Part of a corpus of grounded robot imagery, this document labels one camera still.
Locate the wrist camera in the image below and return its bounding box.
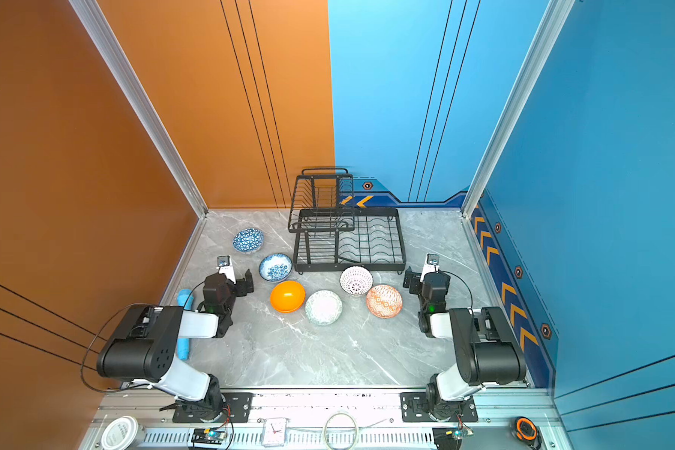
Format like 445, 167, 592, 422
217, 255, 236, 282
420, 253, 440, 281

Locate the coiled white cable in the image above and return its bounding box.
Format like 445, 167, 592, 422
321, 411, 361, 450

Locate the orange plastic bowl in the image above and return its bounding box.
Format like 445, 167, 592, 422
270, 280, 306, 313

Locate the red patterned bowl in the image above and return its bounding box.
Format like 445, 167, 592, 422
366, 284, 403, 319

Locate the blue geometric pattern bowl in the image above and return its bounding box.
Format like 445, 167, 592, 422
232, 227, 264, 254

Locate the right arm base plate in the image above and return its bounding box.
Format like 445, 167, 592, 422
399, 391, 479, 423

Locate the small white clock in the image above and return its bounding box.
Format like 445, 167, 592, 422
262, 417, 289, 448

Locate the orange black tape measure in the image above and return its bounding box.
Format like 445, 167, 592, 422
513, 416, 543, 450

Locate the black wire dish rack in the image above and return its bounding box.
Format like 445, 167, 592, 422
288, 167, 407, 274

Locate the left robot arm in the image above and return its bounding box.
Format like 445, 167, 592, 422
96, 267, 254, 423

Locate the white lattice bowl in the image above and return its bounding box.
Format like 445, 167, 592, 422
339, 266, 373, 296

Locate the blue floral white bowl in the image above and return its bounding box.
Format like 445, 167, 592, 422
259, 253, 293, 282

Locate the green patterned bowl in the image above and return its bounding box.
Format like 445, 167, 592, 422
305, 290, 343, 326

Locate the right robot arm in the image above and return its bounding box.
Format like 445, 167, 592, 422
403, 268, 528, 421

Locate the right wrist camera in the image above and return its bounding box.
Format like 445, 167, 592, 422
420, 253, 440, 281

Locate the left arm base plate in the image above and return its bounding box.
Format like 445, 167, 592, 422
172, 391, 254, 425

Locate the right circuit board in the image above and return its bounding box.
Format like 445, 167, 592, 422
446, 425, 474, 441

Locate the light blue cylinder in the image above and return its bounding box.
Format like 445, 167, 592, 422
175, 288, 195, 361

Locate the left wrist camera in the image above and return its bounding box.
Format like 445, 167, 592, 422
217, 255, 236, 282

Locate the left green circuit board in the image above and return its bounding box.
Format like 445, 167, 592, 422
189, 427, 230, 449

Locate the white round lid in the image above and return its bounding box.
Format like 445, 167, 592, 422
100, 416, 139, 450

